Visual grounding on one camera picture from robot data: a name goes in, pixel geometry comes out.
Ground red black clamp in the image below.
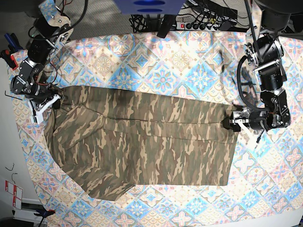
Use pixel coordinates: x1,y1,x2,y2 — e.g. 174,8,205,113
0,33,24,70

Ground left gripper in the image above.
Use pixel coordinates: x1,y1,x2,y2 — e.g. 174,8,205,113
222,110,262,143

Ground white power strip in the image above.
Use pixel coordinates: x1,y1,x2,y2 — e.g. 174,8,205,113
172,22,222,31

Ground red white label card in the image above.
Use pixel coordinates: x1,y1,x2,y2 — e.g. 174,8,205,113
4,180,23,210

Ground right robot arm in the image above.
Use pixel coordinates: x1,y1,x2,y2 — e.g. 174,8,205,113
10,0,74,124

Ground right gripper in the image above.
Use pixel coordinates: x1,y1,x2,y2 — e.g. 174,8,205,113
27,94,62,123

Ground black blue clamp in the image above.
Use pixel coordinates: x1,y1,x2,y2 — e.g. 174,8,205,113
34,208,56,227

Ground tangled black cables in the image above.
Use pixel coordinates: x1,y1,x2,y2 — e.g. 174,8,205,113
129,14,152,34

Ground patterned tile tablecloth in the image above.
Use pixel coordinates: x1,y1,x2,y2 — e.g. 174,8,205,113
12,31,303,227

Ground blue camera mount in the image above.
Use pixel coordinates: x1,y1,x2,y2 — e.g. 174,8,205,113
114,0,186,15

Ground camouflage T-shirt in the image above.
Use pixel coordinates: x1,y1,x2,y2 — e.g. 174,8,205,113
44,86,238,201

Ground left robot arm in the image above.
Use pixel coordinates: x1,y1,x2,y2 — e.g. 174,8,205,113
223,0,303,137

